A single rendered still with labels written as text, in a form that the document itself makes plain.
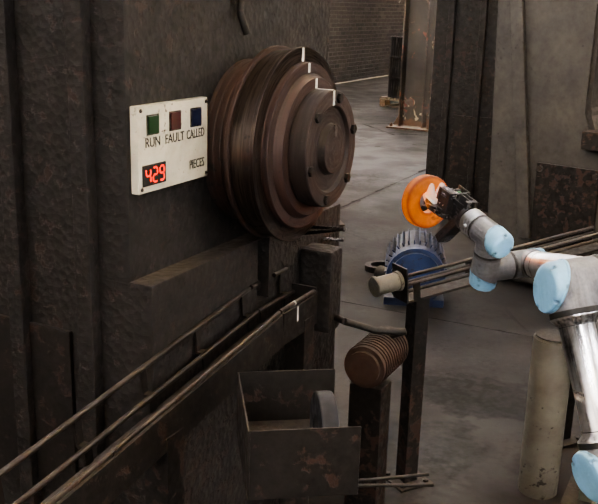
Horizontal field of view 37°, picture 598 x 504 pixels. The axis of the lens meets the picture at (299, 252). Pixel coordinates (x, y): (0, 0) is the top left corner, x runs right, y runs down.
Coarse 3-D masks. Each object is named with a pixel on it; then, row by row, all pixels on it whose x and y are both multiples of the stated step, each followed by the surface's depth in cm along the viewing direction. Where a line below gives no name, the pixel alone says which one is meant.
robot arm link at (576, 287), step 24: (552, 264) 198; (576, 264) 198; (552, 288) 196; (576, 288) 195; (552, 312) 197; (576, 312) 195; (576, 336) 195; (576, 360) 195; (576, 384) 195; (576, 456) 193; (576, 480) 196
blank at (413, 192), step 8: (424, 176) 254; (432, 176) 255; (408, 184) 255; (416, 184) 253; (424, 184) 254; (408, 192) 253; (416, 192) 253; (424, 192) 255; (408, 200) 253; (416, 200) 254; (408, 208) 253; (416, 208) 254; (408, 216) 255; (416, 216) 255; (424, 216) 256; (432, 216) 258; (416, 224) 256; (424, 224) 257; (432, 224) 258
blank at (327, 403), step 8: (320, 392) 166; (328, 392) 166; (312, 400) 170; (320, 400) 163; (328, 400) 163; (312, 408) 170; (320, 408) 161; (328, 408) 161; (336, 408) 162; (312, 416) 170; (320, 416) 161; (328, 416) 160; (336, 416) 160; (312, 424) 170; (320, 424) 161; (328, 424) 160; (336, 424) 160
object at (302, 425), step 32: (256, 384) 182; (288, 384) 183; (320, 384) 184; (256, 416) 184; (288, 416) 185; (256, 448) 157; (288, 448) 158; (320, 448) 159; (352, 448) 159; (256, 480) 158; (288, 480) 159; (320, 480) 160; (352, 480) 161
